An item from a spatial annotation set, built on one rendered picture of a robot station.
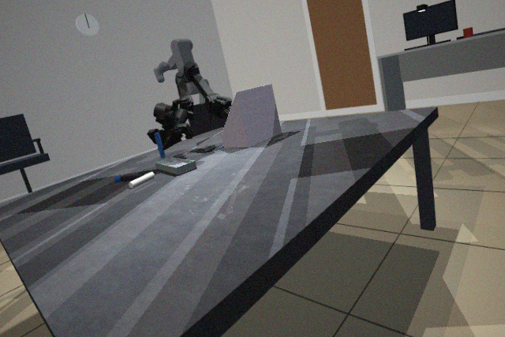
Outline white cylinder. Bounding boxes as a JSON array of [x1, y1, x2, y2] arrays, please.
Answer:
[[129, 172, 155, 188]]

